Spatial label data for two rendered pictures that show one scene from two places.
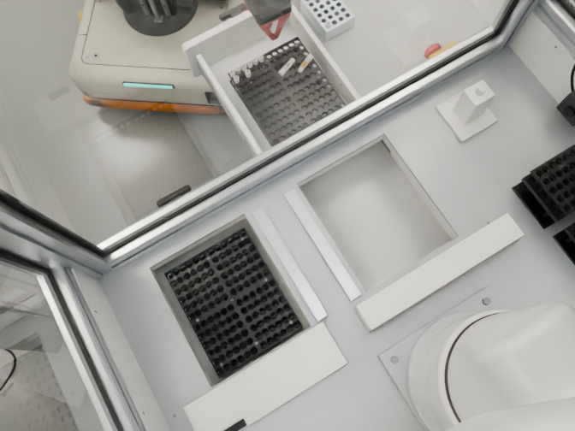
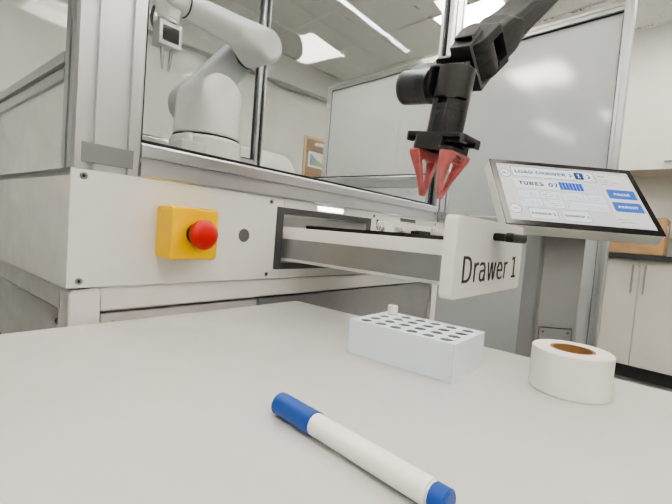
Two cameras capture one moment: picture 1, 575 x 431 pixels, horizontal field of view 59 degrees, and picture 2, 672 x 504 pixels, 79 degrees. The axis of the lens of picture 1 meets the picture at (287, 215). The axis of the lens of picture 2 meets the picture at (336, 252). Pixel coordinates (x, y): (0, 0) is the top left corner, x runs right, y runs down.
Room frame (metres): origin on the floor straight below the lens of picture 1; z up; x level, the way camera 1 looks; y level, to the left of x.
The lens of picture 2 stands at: (1.21, -0.44, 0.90)
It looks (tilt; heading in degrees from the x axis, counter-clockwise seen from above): 3 degrees down; 154
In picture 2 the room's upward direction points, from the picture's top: 5 degrees clockwise
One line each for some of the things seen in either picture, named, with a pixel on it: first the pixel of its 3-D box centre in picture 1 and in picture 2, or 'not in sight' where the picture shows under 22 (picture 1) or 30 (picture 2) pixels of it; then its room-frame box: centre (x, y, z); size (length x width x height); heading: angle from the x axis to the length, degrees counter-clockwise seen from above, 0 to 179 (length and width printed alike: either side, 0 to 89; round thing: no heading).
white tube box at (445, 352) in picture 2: not in sight; (414, 341); (0.85, -0.16, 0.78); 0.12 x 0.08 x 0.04; 26
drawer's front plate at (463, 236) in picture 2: not in sight; (487, 257); (0.74, 0.05, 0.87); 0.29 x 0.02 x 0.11; 114
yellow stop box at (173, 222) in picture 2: not in sight; (188, 233); (0.60, -0.38, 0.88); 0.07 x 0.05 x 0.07; 114
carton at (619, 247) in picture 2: not in sight; (634, 236); (-0.68, 3.09, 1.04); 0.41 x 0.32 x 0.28; 19
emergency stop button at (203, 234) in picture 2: not in sight; (201, 234); (0.63, -0.36, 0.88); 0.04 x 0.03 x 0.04; 114
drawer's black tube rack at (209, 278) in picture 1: (234, 301); not in sight; (0.14, 0.12, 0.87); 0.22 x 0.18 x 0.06; 24
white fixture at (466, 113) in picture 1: (473, 102); not in sight; (0.44, -0.37, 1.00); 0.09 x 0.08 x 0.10; 24
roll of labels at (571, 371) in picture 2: not in sight; (570, 369); (0.96, -0.06, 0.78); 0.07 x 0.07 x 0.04
